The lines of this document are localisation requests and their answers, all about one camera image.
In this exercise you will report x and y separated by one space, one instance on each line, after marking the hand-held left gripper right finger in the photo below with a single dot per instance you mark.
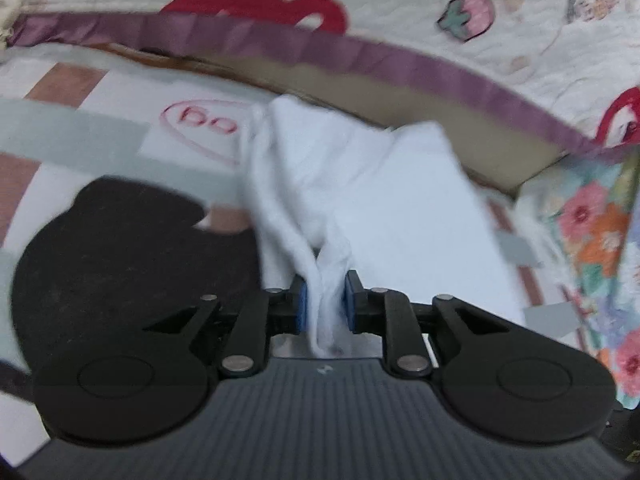
351 305

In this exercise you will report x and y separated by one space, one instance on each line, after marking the white t-shirt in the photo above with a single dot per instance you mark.
410 200

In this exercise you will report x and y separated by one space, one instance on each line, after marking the floral quilt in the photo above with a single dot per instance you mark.
595 220

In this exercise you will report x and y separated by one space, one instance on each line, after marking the quilted bedspread with purple ruffle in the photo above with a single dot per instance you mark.
400 0

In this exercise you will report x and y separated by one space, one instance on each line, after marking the checkered mat with dog print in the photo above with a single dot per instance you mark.
100 125

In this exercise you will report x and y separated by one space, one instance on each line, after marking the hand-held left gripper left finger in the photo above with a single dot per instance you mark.
298 305

